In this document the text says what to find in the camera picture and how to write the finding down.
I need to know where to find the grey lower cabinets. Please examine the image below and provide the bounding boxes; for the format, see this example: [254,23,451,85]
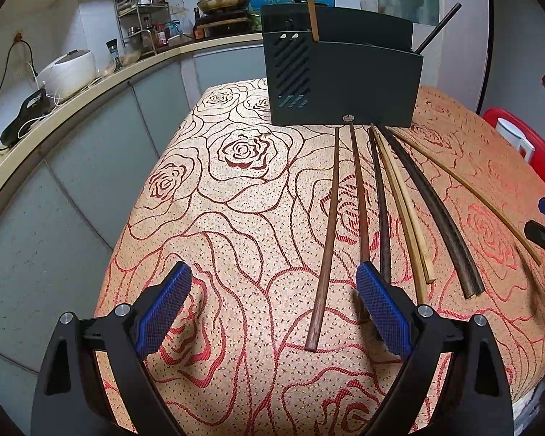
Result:
[0,45,273,373]

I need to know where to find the rose printed tablecloth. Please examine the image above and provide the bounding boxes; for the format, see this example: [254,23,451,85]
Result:
[93,77,545,436]

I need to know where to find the dark brown chopstick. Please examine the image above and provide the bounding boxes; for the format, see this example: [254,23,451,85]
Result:
[369,124,391,282]

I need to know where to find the golden wok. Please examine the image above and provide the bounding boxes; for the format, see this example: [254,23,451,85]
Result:
[196,0,248,14]

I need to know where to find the black countertop appliance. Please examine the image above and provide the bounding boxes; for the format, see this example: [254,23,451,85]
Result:
[0,90,51,144]

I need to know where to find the black power cable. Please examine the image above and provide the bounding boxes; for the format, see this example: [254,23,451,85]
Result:
[0,39,32,150]

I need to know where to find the white rice cooker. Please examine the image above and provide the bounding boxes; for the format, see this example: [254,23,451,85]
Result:
[36,49,97,101]

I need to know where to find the light bamboo chopstick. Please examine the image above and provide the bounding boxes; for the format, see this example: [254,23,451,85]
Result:
[402,128,543,266]
[375,125,436,283]
[372,125,428,307]
[300,0,321,41]

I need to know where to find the metal spice rack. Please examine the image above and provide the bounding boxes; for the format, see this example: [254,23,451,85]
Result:
[113,0,182,51]

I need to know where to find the brown wooden chopstick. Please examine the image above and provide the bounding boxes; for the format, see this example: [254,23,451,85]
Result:
[305,127,341,351]
[349,124,372,266]

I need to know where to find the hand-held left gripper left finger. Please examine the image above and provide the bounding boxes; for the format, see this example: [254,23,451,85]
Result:
[31,261,194,436]

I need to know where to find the white electric kettle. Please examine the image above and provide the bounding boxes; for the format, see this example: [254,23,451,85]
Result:
[495,118,536,162]

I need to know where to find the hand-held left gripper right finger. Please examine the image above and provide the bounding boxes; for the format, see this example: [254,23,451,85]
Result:
[355,262,515,436]

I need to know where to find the black induction cooker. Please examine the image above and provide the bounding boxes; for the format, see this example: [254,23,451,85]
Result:
[193,9,255,39]

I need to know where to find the black utensil holder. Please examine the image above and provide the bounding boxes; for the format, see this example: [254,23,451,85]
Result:
[260,4,424,127]

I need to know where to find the beige kitchen counter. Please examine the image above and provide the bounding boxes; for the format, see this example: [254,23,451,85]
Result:
[0,32,264,219]

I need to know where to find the black pepper grinder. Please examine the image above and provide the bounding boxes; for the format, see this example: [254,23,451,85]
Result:
[106,39,123,71]

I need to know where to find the white power cable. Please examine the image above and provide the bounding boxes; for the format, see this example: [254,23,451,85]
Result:
[25,61,62,137]

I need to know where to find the black chopstick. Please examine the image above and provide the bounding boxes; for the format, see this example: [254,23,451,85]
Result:
[413,4,461,53]
[387,128,475,299]
[391,127,486,294]

